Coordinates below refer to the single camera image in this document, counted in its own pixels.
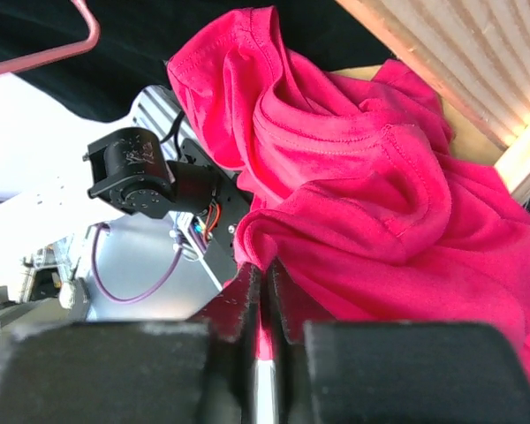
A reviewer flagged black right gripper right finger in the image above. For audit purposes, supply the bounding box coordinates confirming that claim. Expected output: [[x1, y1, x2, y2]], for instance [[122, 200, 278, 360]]
[[267, 261, 530, 423]]

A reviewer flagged pink wire hanger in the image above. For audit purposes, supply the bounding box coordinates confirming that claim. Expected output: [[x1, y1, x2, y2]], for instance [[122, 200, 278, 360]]
[[0, 0, 101, 76]]

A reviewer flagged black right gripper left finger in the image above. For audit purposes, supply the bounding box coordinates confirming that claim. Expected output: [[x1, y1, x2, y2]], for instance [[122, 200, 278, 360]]
[[0, 264, 261, 423]]

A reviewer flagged pink red t-shirt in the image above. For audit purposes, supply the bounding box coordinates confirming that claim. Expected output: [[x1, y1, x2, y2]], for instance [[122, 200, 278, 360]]
[[167, 7, 530, 378]]

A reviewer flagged black t-shirt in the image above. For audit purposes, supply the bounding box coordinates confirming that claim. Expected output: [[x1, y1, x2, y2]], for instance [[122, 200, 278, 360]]
[[0, 1, 393, 123]]

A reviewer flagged wooden clothes rack frame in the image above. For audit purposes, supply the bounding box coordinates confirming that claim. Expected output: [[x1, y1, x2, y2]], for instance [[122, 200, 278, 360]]
[[341, 1, 530, 203]]

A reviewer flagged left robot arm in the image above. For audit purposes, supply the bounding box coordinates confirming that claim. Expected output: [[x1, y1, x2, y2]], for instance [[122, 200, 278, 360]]
[[84, 86, 253, 288]]

